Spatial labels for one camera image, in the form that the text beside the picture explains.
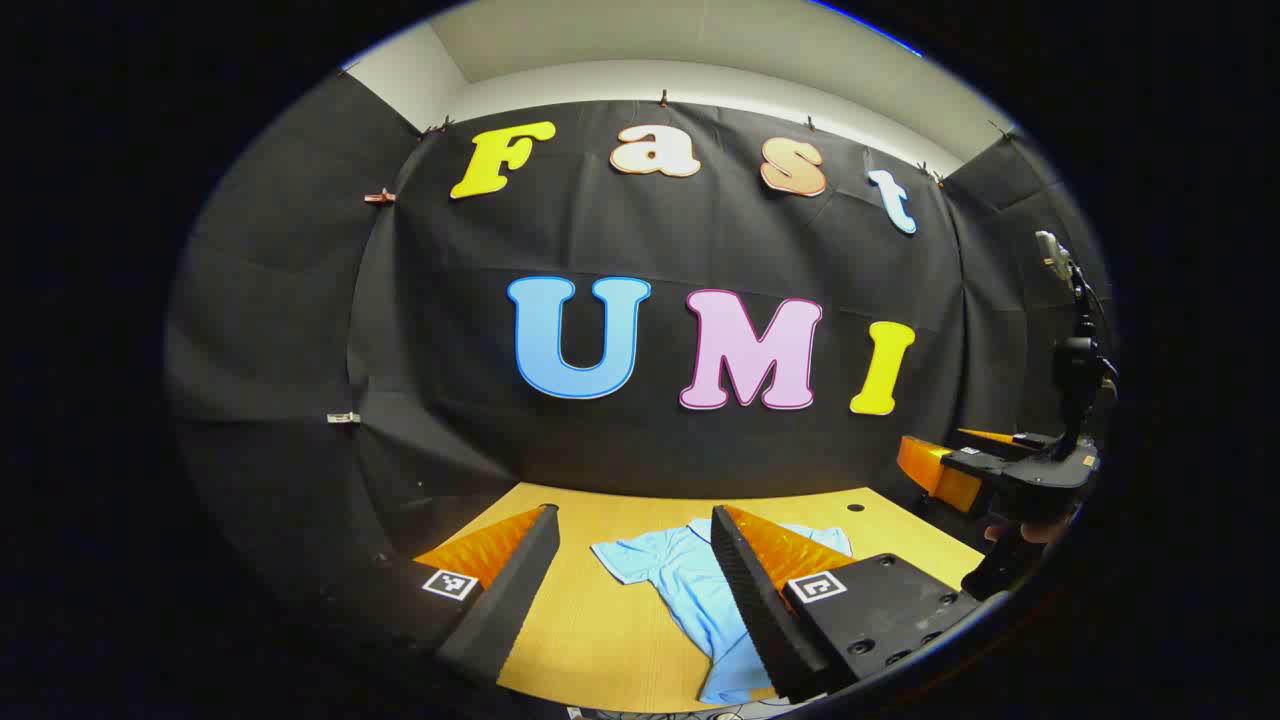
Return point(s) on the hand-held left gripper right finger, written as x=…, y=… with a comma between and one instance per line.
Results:
x=750, y=590

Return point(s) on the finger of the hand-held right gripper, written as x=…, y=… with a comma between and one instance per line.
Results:
x=1000, y=438
x=930, y=475

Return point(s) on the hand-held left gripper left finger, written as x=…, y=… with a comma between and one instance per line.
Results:
x=520, y=585

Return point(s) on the light blue T-shirt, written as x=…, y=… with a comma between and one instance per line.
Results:
x=690, y=592

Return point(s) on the small silver clip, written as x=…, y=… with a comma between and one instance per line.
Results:
x=343, y=417

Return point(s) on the black backdrop cloth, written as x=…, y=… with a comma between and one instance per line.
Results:
x=720, y=250

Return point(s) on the small orange clip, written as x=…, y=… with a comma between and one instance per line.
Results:
x=380, y=196

